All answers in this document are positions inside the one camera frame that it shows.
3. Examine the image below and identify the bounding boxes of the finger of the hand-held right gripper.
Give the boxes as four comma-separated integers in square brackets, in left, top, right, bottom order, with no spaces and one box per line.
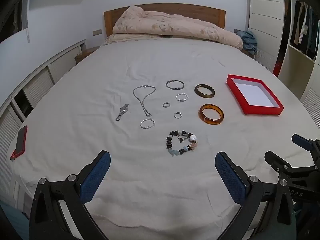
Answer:
[264,151,293,173]
[292,134,320,156]

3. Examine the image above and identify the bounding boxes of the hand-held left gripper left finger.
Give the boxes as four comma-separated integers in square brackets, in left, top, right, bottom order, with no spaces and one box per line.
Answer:
[29,150,112,240]

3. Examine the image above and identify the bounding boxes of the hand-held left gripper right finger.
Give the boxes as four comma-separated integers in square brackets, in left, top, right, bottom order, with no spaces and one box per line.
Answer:
[215,151,298,240]

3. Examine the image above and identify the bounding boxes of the beaded stone bracelet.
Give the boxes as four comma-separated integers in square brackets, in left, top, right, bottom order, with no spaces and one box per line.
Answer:
[165,130,199,157]

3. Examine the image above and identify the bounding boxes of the amber bangle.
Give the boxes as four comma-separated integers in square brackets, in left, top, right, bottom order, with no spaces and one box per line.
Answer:
[199,104,224,125]

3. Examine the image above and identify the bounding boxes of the red cardboard box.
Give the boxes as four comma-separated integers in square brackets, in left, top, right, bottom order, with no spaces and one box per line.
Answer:
[226,74,285,116]

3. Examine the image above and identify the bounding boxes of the large silver chain bracelet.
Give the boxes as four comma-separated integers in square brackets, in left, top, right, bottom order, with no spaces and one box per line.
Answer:
[140,118,156,130]

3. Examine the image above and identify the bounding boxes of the dark brown bangle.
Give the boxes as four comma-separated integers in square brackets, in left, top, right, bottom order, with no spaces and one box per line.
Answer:
[194,84,216,98]

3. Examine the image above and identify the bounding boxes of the silver wristwatch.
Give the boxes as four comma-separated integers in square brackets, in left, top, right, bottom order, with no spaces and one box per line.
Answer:
[115,104,130,122]

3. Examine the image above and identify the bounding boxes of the phone in red case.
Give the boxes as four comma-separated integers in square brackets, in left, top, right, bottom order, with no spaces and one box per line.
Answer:
[10,125,28,160]

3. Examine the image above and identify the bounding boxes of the low white cabinet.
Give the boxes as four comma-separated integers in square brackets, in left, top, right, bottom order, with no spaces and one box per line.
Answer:
[0,39,87,155]

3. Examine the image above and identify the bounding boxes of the thin silver bangle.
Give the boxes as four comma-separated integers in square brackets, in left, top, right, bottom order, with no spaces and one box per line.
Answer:
[166,80,185,90]

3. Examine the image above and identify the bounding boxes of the blue cloth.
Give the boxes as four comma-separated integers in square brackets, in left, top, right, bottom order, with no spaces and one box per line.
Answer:
[236,30,258,55]

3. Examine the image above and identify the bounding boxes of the hanging clothes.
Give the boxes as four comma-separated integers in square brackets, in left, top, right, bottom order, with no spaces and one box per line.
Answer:
[291,0,320,58]

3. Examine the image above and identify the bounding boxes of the white louvered wardrobe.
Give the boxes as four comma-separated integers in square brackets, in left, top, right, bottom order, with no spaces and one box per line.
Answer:
[247,0,320,130]

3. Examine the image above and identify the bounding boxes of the beige floral duvet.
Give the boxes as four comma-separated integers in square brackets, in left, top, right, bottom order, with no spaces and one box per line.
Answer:
[105,5,243,50]

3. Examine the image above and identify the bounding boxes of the wooden headboard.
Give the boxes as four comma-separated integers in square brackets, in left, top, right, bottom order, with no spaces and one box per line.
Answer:
[104,3,226,37]

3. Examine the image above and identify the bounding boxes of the silver necklace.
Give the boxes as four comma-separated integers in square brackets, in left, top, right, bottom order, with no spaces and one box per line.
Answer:
[133,85,156,117]

